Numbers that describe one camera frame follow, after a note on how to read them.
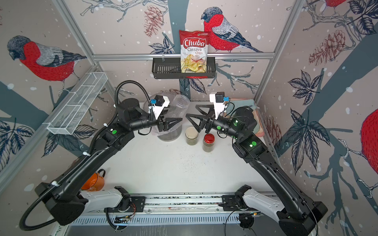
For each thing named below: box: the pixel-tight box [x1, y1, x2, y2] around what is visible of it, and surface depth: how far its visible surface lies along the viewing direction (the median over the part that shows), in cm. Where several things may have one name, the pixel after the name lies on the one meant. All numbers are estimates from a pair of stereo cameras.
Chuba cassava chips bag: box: [179, 29, 210, 73], surface depth 87 cm
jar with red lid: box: [202, 133, 216, 153], surface depth 87 cm
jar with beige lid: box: [185, 126, 199, 146], surface depth 90 cm
